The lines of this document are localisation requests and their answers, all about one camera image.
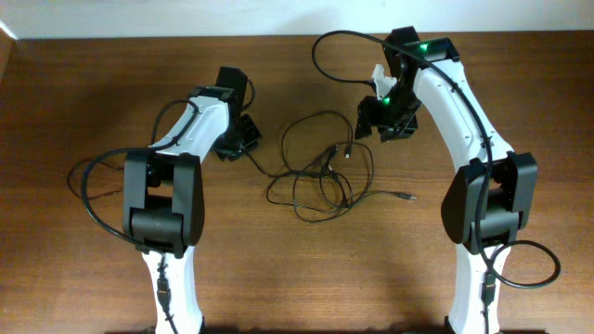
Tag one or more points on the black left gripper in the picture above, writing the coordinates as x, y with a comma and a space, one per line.
242, 140

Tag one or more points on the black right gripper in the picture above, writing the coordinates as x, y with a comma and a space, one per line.
369, 115

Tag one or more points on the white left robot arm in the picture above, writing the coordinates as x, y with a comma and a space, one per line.
163, 206

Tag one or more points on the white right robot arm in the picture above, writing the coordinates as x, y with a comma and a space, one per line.
490, 197

